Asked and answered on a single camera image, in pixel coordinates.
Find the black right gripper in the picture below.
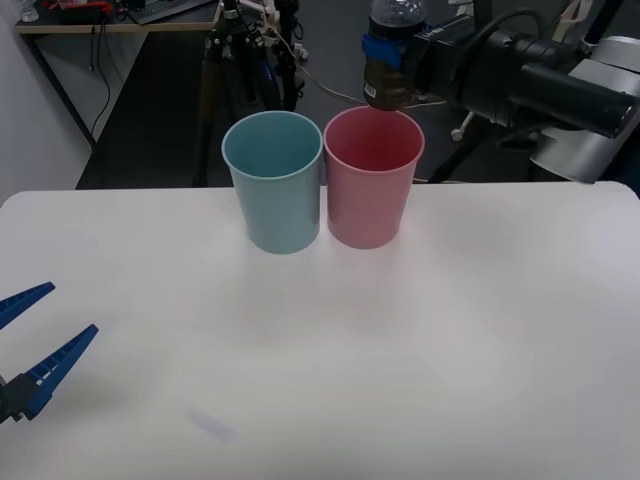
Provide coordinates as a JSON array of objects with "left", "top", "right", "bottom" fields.
[{"left": 362, "top": 33, "right": 481, "bottom": 107}]

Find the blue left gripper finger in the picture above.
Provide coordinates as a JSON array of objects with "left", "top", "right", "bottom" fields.
[
  {"left": 0, "top": 281, "right": 56, "bottom": 331},
  {"left": 0, "top": 323, "right": 100, "bottom": 424}
]

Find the small dark-drink plastic bottle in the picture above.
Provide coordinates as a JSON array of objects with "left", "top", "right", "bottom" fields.
[{"left": 361, "top": 0, "right": 429, "bottom": 110}]

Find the pink plastic bin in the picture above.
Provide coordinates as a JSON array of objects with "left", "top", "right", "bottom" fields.
[{"left": 322, "top": 105, "right": 426, "bottom": 251}]

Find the pale blue plastic bin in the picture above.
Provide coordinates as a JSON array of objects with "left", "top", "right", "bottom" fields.
[{"left": 221, "top": 111, "right": 323, "bottom": 256}]

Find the black keyboard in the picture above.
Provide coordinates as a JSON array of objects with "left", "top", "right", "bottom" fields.
[{"left": 127, "top": 0, "right": 216, "bottom": 27}]

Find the dark desk with wooden edge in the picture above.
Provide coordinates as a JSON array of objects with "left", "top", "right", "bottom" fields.
[{"left": 14, "top": 0, "right": 224, "bottom": 149}]

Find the red item on desk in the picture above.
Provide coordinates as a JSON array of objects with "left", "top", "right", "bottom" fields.
[{"left": 42, "top": 1, "right": 111, "bottom": 16}]

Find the thin beige cable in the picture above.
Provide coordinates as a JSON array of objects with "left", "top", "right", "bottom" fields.
[{"left": 272, "top": 29, "right": 447, "bottom": 110}]

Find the black camera tripod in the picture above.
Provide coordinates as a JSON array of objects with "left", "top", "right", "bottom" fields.
[{"left": 192, "top": 0, "right": 306, "bottom": 189}]

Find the black hanging cable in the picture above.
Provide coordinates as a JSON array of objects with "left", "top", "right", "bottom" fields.
[{"left": 88, "top": 24, "right": 114, "bottom": 137}]

